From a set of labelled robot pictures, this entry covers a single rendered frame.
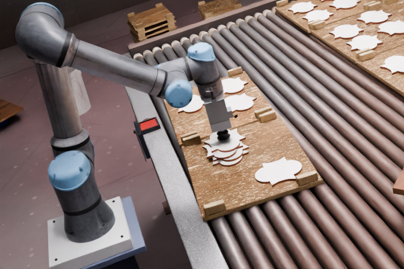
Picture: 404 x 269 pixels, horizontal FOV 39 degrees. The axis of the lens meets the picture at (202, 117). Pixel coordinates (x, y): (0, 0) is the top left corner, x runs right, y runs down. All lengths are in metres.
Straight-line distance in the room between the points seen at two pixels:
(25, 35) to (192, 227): 0.67
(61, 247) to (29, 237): 1.79
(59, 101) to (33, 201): 2.20
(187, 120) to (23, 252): 1.66
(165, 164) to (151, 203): 1.46
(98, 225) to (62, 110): 0.35
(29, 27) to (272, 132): 0.83
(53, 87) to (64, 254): 0.47
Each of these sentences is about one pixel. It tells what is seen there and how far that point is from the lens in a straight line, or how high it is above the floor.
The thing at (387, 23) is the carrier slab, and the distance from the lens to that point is 2.48.
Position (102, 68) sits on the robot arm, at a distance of 1.48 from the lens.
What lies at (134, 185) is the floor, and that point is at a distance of 3.54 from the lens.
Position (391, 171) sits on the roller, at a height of 0.92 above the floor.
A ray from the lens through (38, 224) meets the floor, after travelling 3.58.
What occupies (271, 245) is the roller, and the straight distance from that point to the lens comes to 1.46.
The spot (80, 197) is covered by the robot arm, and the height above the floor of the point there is 1.05.
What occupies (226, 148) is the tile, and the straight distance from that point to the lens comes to 1.76.
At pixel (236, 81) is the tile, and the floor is 0.94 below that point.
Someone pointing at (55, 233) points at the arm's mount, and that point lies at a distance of 1.79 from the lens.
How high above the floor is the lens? 1.90
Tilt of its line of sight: 28 degrees down
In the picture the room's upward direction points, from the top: 16 degrees counter-clockwise
